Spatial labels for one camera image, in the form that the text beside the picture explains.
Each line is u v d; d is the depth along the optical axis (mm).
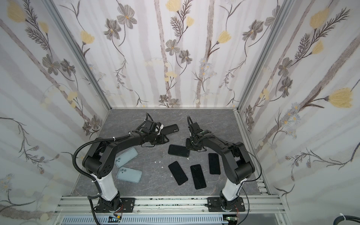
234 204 688
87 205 706
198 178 837
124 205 732
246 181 500
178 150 953
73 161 466
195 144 689
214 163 903
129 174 851
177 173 862
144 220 702
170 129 1076
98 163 492
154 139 820
